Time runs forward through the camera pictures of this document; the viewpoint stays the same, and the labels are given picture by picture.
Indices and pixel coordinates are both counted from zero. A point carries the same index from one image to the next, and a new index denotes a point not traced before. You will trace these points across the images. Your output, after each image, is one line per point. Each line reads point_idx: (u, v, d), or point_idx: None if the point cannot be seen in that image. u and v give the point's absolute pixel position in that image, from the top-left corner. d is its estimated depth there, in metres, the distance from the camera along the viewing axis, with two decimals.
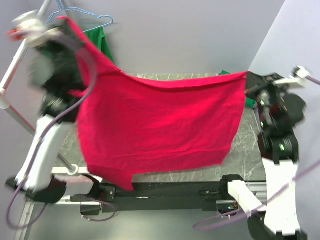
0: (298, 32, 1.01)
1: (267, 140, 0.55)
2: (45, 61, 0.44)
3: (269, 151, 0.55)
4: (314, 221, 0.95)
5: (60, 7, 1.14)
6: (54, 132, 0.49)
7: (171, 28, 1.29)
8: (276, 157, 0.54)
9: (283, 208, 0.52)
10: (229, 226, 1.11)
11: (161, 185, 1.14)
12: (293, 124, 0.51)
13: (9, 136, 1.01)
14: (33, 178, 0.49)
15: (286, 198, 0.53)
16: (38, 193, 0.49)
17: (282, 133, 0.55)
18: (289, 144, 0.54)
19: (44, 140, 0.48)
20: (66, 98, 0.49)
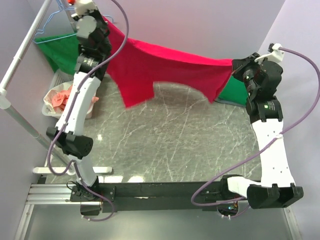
0: (300, 32, 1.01)
1: (253, 104, 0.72)
2: (87, 22, 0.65)
3: (255, 112, 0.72)
4: (316, 221, 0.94)
5: (60, 7, 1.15)
6: (88, 84, 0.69)
7: (172, 28, 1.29)
8: (261, 115, 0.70)
9: (274, 158, 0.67)
10: (229, 226, 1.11)
11: (160, 185, 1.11)
12: (270, 82, 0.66)
13: (10, 136, 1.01)
14: (71, 124, 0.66)
15: (276, 150, 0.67)
16: (76, 136, 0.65)
17: (266, 94, 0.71)
18: (272, 105, 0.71)
19: (79, 94, 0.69)
20: (96, 57, 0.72)
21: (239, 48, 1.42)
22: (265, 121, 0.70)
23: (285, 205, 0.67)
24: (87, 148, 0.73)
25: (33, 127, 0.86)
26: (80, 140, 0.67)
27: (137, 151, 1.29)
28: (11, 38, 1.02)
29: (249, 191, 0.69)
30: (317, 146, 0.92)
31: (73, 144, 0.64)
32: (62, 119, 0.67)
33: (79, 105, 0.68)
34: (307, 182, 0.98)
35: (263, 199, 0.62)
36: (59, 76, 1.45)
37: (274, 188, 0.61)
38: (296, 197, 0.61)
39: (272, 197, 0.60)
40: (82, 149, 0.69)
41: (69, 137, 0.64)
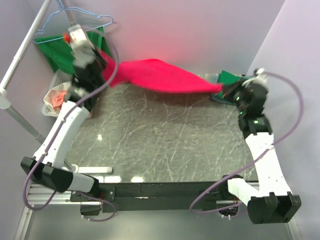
0: (298, 32, 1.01)
1: (244, 121, 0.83)
2: (85, 56, 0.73)
3: (246, 128, 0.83)
4: (315, 222, 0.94)
5: (60, 7, 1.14)
6: (75, 114, 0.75)
7: (172, 27, 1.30)
8: (253, 131, 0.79)
9: (268, 166, 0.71)
10: (229, 226, 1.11)
11: (160, 185, 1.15)
12: (257, 101, 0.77)
13: (10, 136, 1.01)
14: (50, 154, 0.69)
15: (269, 159, 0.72)
16: (55, 170, 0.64)
17: (254, 112, 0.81)
18: (261, 121, 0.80)
19: (64, 123, 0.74)
20: (87, 89, 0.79)
21: (239, 48, 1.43)
22: (256, 134, 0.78)
23: (288, 217, 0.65)
24: (67, 182, 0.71)
25: (33, 128, 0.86)
26: (58, 173, 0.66)
27: (137, 151, 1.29)
28: (11, 39, 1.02)
29: (250, 207, 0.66)
30: (315, 146, 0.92)
31: (49, 176, 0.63)
32: (42, 149, 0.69)
33: (61, 137, 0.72)
34: (307, 182, 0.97)
35: (263, 211, 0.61)
36: (59, 76, 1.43)
37: (272, 197, 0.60)
38: (295, 207, 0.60)
39: (271, 206, 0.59)
40: (60, 183, 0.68)
41: (46, 169, 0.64)
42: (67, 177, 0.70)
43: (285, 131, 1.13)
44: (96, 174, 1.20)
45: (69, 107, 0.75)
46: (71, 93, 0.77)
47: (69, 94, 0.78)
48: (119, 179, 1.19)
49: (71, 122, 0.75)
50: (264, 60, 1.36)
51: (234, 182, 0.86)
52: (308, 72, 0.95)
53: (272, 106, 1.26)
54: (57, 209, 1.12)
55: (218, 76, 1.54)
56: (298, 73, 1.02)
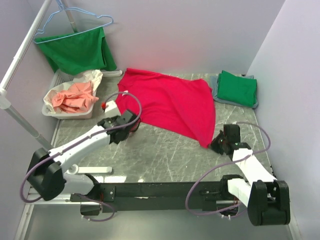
0: (299, 32, 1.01)
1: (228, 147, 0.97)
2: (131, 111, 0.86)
3: (230, 151, 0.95)
4: (315, 222, 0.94)
5: (60, 7, 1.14)
6: (101, 137, 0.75)
7: (171, 28, 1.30)
8: (234, 149, 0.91)
9: (253, 166, 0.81)
10: (229, 226, 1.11)
11: (160, 185, 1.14)
12: (228, 126, 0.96)
13: (10, 136, 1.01)
14: (64, 156, 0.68)
15: (252, 161, 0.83)
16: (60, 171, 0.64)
17: (234, 139, 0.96)
18: (240, 142, 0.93)
19: (89, 139, 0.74)
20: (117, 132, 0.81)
21: (239, 48, 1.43)
22: (237, 149, 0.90)
23: (287, 211, 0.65)
24: (55, 191, 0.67)
25: (34, 128, 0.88)
26: (58, 178, 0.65)
27: (137, 151, 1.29)
28: (11, 38, 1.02)
29: (249, 209, 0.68)
30: (314, 146, 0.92)
31: (50, 175, 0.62)
32: (60, 148, 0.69)
33: (81, 148, 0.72)
34: (307, 182, 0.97)
35: (258, 199, 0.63)
36: (59, 76, 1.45)
37: (260, 181, 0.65)
38: (284, 189, 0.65)
39: (261, 189, 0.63)
40: (50, 188, 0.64)
41: (53, 167, 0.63)
42: (59, 187, 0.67)
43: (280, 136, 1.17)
44: (95, 174, 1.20)
45: (98, 129, 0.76)
46: (104, 121, 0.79)
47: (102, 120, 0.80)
48: (119, 179, 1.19)
49: (95, 142, 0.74)
50: (264, 60, 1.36)
51: (232, 182, 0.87)
52: (308, 72, 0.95)
53: (273, 107, 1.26)
54: (57, 209, 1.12)
55: (218, 77, 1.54)
56: (298, 73, 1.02)
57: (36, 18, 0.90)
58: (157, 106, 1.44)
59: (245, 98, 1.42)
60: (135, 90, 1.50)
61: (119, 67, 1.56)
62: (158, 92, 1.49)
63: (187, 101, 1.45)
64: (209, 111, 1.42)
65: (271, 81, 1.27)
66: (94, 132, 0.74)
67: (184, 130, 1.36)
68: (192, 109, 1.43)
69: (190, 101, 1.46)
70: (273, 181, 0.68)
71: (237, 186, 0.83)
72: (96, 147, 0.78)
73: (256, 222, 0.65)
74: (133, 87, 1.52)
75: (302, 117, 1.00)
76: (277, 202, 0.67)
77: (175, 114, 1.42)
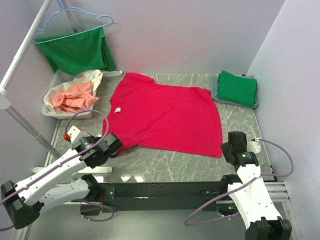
0: (299, 32, 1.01)
1: (234, 156, 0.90)
2: (112, 134, 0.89)
3: (235, 163, 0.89)
4: (314, 222, 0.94)
5: (60, 7, 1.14)
6: (72, 165, 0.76)
7: (171, 28, 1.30)
8: (241, 164, 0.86)
9: (259, 194, 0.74)
10: (229, 226, 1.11)
11: (161, 185, 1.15)
12: (236, 134, 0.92)
13: (9, 136, 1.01)
14: (29, 191, 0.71)
15: (258, 187, 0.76)
16: (24, 208, 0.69)
17: (240, 149, 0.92)
18: (248, 154, 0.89)
19: (59, 168, 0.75)
20: (97, 153, 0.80)
21: (238, 48, 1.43)
22: (244, 166, 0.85)
23: None
24: (28, 220, 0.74)
25: (34, 128, 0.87)
26: (25, 213, 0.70)
27: (137, 151, 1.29)
28: (11, 38, 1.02)
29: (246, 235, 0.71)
30: (313, 146, 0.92)
31: (14, 212, 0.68)
32: (26, 183, 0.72)
33: (49, 179, 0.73)
34: (307, 182, 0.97)
35: (259, 237, 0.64)
36: (59, 76, 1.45)
37: (264, 221, 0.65)
38: (287, 232, 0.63)
39: (264, 230, 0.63)
40: (20, 220, 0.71)
41: (16, 204, 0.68)
42: (30, 217, 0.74)
43: (282, 137, 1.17)
44: (96, 173, 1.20)
45: (70, 156, 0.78)
46: (81, 143, 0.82)
47: (78, 142, 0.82)
48: (119, 179, 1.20)
49: (65, 170, 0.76)
50: (264, 61, 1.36)
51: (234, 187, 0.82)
52: (308, 72, 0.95)
53: (273, 108, 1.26)
54: (57, 208, 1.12)
55: (218, 77, 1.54)
56: (299, 73, 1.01)
57: (36, 18, 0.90)
58: (155, 120, 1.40)
59: (245, 98, 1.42)
60: (128, 106, 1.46)
61: (120, 67, 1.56)
62: (153, 106, 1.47)
63: (187, 112, 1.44)
64: (209, 120, 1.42)
65: (271, 81, 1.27)
66: (64, 160, 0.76)
67: (186, 147, 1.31)
68: (193, 119, 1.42)
69: (190, 111, 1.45)
70: (279, 219, 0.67)
71: (238, 197, 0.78)
72: (72, 173, 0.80)
73: None
74: (126, 102, 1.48)
75: (302, 117, 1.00)
76: (276, 234, 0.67)
77: (174, 126, 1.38)
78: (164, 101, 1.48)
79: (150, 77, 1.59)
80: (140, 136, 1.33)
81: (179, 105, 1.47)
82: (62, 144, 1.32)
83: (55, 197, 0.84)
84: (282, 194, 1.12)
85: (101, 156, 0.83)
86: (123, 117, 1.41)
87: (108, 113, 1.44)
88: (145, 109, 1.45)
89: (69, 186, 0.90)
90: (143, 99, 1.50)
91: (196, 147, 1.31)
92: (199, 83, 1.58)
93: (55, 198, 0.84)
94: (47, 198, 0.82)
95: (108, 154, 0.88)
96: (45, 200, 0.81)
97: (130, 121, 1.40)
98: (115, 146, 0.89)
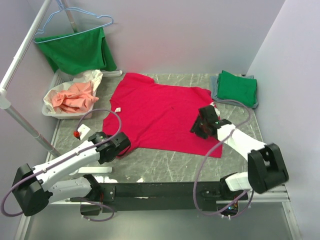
0: (299, 32, 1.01)
1: (210, 128, 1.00)
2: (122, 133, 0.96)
3: (213, 132, 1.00)
4: (315, 222, 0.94)
5: (60, 7, 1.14)
6: (88, 155, 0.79)
7: (171, 27, 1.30)
8: (217, 129, 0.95)
9: (241, 140, 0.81)
10: (229, 227, 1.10)
11: (161, 185, 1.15)
12: (205, 107, 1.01)
13: (9, 136, 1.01)
14: (47, 174, 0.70)
15: (237, 135, 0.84)
16: (41, 190, 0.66)
17: (213, 119, 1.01)
18: (221, 121, 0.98)
19: (77, 155, 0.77)
20: (110, 147, 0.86)
21: (238, 48, 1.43)
22: (220, 128, 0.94)
23: (284, 170, 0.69)
24: (36, 208, 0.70)
25: (34, 128, 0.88)
26: (39, 198, 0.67)
27: (137, 151, 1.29)
28: (11, 38, 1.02)
29: (251, 183, 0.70)
30: (313, 146, 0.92)
31: (31, 194, 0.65)
32: (45, 166, 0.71)
33: (67, 165, 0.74)
34: (308, 182, 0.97)
35: (257, 168, 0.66)
36: (59, 77, 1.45)
37: (254, 151, 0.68)
38: (275, 151, 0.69)
39: (257, 158, 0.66)
40: (31, 206, 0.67)
41: (34, 186, 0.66)
42: (41, 204, 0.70)
43: (282, 137, 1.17)
44: (96, 174, 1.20)
45: (87, 145, 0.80)
46: (96, 136, 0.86)
47: (93, 136, 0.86)
48: (119, 179, 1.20)
49: (82, 158, 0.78)
50: (264, 61, 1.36)
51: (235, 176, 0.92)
52: (308, 71, 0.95)
53: (273, 107, 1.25)
54: (56, 209, 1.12)
55: (218, 77, 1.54)
56: (299, 73, 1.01)
57: (36, 18, 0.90)
58: (155, 120, 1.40)
59: (245, 98, 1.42)
60: (128, 107, 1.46)
61: (120, 67, 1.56)
62: (153, 106, 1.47)
63: (188, 112, 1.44)
64: None
65: (271, 81, 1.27)
66: (82, 149, 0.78)
67: (186, 147, 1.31)
68: (193, 119, 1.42)
69: (190, 111, 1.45)
70: (265, 146, 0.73)
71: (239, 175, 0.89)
72: (84, 164, 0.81)
73: (261, 190, 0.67)
74: (126, 102, 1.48)
75: (302, 117, 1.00)
76: (272, 164, 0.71)
77: (174, 126, 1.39)
78: (164, 101, 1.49)
79: (150, 77, 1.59)
80: (140, 136, 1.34)
81: (179, 105, 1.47)
82: (62, 144, 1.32)
83: (62, 189, 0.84)
84: (282, 195, 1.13)
85: (113, 151, 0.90)
86: (123, 117, 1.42)
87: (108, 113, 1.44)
88: (145, 109, 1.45)
89: (74, 181, 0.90)
90: (143, 99, 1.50)
91: (196, 147, 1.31)
92: (199, 83, 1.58)
93: (62, 189, 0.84)
94: (54, 189, 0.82)
95: (117, 151, 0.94)
96: (53, 191, 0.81)
97: (131, 121, 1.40)
98: (124, 144, 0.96)
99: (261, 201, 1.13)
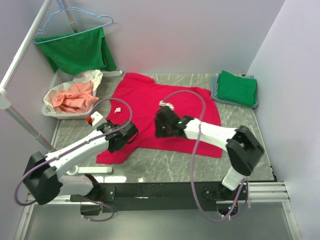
0: (299, 31, 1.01)
1: (175, 130, 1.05)
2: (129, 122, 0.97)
3: (180, 133, 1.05)
4: (314, 223, 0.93)
5: (60, 7, 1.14)
6: (98, 143, 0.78)
7: (171, 28, 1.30)
8: (183, 128, 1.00)
9: (211, 133, 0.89)
10: (229, 226, 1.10)
11: (161, 185, 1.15)
12: (161, 110, 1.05)
13: (9, 136, 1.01)
14: (60, 161, 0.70)
15: (205, 130, 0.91)
16: (54, 175, 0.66)
17: (174, 119, 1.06)
18: (182, 119, 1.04)
19: (87, 144, 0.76)
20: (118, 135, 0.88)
21: (238, 48, 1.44)
22: (186, 128, 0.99)
23: (259, 145, 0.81)
24: (49, 196, 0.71)
25: (34, 128, 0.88)
26: (52, 185, 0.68)
27: (137, 151, 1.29)
28: (11, 38, 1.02)
29: (240, 170, 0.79)
30: (314, 145, 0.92)
31: (45, 180, 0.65)
32: (58, 152, 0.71)
33: (78, 153, 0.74)
34: (308, 182, 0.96)
35: (240, 154, 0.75)
36: (59, 77, 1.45)
37: (229, 140, 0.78)
38: (246, 131, 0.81)
39: (235, 144, 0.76)
40: (44, 194, 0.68)
41: (48, 172, 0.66)
42: (53, 192, 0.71)
43: (282, 137, 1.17)
44: (95, 174, 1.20)
45: (97, 134, 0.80)
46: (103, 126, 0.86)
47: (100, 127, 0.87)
48: (119, 179, 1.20)
49: (92, 147, 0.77)
50: (264, 61, 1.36)
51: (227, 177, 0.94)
52: (308, 71, 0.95)
53: (273, 107, 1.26)
54: (56, 209, 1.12)
55: (218, 77, 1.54)
56: (299, 72, 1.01)
57: (36, 18, 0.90)
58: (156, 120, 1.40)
59: (245, 98, 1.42)
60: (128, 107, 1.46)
61: (120, 67, 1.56)
62: (153, 106, 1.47)
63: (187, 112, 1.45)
64: (209, 120, 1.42)
65: (271, 80, 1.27)
66: (92, 137, 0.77)
67: (186, 148, 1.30)
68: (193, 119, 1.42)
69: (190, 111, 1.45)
70: (236, 131, 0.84)
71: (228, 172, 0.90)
72: (94, 152, 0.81)
73: (249, 172, 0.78)
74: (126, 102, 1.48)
75: (301, 116, 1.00)
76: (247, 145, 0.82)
77: None
78: (164, 101, 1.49)
79: (150, 77, 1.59)
80: (140, 137, 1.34)
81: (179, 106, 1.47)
82: (62, 144, 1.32)
83: (70, 182, 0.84)
84: (283, 194, 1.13)
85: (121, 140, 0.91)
86: (123, 117, 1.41)
87: (108, 113, 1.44)
88: (145, 109, 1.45)
89: (78, 177, 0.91)
90: (143, 99, 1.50)
91: (196, 147, 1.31)
92: (199, 83, 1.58)
93: (70, 182, 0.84)
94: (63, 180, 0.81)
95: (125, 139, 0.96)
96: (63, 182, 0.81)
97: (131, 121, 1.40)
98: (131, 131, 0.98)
99: (261, 201, 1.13)
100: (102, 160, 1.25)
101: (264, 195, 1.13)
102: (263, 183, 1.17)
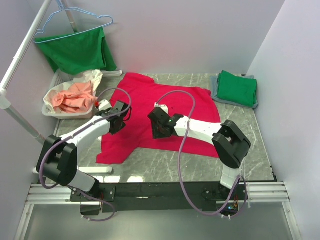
0: (299, 31, 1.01)
1: (166, 129, 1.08)
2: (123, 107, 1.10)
3: (170, 131, 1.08)
4: (314, 222, 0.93)
5: (60, 7, 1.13)
6: (102, 124, 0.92)
7: (171, 28, 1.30)
8: (174, 126, 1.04)
9: (199, 128, 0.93)
10: (229, 226, 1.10)
11: (161, 185, 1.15)
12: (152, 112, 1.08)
13: (8, 136, 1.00)
14: (75, 139, 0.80)
15: (193, 126, 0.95)
16: (74, 150, 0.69)
17: (164, 119, 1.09)
18: (172, 118, 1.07)
19: (93, 125, 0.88)
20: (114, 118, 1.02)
21: (238, 48, 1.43)
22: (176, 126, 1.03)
23: (244, 138, 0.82)
24: (69, 175, 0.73)
25: (34, 128, 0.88)
26: (71, 161, 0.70)
27: (137, 151, 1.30)
28: (11, 38, 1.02)
29: (228, 163, 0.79)
30: (313, 145, 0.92)
31: (66, 156, 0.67)
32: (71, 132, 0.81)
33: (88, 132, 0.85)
34: (308, 182, 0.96)
35: (227, 148, 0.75)
36: (59, 77, 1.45)
37: (215, 135, 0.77)
38: (232, 125, 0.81)
39: (222, 138, 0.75)
40: (66, 172, 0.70)
41: (68, 148, 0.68)
42: (71, 171, 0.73)
43: (282, 137, 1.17)
44: (95, 174, 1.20)
45: (99, 117, 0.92)
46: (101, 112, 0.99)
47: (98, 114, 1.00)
48: (119, 179, 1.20)
49: (98, 127, 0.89)
50: (264, 61, 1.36)
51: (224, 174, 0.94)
52: (308, 71, 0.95)
53: (273, 107, 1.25)
54: (56, 209, 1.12)
55: (218, 77, 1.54)
56: (299, 72, 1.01)
57: (36, 18, 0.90)
58: None
59: (245, 98, 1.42)
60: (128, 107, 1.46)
61: (120, 67, 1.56)
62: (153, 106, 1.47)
63: (187, 111, 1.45)
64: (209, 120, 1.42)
65: (271, 80, 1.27)
66: (96, 120, 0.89)
67: (186, 148, 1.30)
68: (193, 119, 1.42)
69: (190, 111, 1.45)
70: (222, 126, 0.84)
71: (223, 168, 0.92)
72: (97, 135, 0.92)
73: (236, 165, 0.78)
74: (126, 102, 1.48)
75: (301, 116, 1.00)
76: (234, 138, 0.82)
77: None
78: (164, 101, 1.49)
79: (150, 77, 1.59)
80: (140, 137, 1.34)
81: (180, 106, 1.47)
82: None
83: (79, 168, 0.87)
84: (283, 194, 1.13)
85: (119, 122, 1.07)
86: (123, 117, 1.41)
87: None
88: (145, 110, 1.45)
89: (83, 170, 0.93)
90: (143, 99, 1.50)
91: (197, 147, 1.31)
92: (199, 82, 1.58)
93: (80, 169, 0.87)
94: None
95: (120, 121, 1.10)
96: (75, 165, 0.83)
97: (130, 121, 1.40)
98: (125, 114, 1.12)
99: (261, 201, 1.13)
100: (102, 160, 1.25)
101: (264, 195, 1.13)
102: (263, 183, 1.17)
